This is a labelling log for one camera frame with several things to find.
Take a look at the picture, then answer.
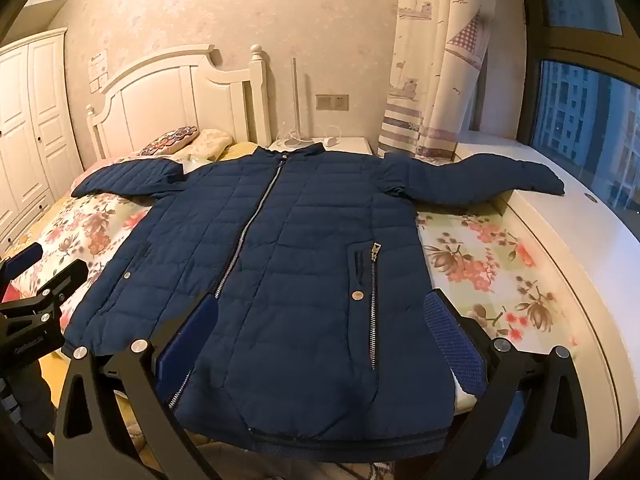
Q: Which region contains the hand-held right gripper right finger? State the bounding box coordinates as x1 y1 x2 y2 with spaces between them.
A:
422 289 593 480

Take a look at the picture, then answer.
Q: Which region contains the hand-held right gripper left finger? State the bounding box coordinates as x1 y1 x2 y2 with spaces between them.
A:
52 296 223 480

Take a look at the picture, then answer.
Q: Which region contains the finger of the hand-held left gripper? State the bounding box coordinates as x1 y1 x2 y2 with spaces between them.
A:
0 258 92 332
0 241 45 287

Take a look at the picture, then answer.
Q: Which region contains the navy quilted zip jacket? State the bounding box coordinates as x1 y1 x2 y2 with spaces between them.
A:
62 142 567 466

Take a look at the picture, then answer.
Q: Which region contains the bed with floral sheet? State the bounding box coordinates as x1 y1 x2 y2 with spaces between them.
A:
0 140 583 480

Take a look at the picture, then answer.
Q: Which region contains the white panelled wardrobe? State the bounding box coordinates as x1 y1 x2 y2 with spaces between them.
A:
0 27 84 257

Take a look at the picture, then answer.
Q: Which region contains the white window platform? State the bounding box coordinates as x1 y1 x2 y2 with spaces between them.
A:
452 130 640 461

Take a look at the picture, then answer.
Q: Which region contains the patterned round cushion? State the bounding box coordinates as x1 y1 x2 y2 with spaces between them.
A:
140 125 202 157

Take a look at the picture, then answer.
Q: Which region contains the pale floral pillow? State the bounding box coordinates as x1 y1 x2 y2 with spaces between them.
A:
187 129 234 162

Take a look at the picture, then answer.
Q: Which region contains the white wooden headboard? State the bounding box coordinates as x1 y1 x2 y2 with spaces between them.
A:
86 44 272 161

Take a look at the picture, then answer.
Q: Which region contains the white nightstand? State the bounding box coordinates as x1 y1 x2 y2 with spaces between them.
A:
267 136 374 159

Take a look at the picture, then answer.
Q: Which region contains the dark framed window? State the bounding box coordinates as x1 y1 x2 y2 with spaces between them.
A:
515 0 640 233

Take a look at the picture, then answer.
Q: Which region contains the white pole lamp stand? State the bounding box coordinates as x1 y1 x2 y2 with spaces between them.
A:
277 57 315 150

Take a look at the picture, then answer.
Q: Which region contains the printed cream curtain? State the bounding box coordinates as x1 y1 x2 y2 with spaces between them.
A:
377 0 502 162

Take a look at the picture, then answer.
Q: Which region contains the paper sheet on wall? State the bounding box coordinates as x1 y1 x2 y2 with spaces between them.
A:
88 48 112 92

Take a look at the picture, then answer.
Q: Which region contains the white cable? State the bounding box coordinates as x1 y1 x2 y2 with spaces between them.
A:
319 126 347 149

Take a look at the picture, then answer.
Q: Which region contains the wall switch panel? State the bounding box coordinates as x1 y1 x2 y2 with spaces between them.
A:
315 93 350 111

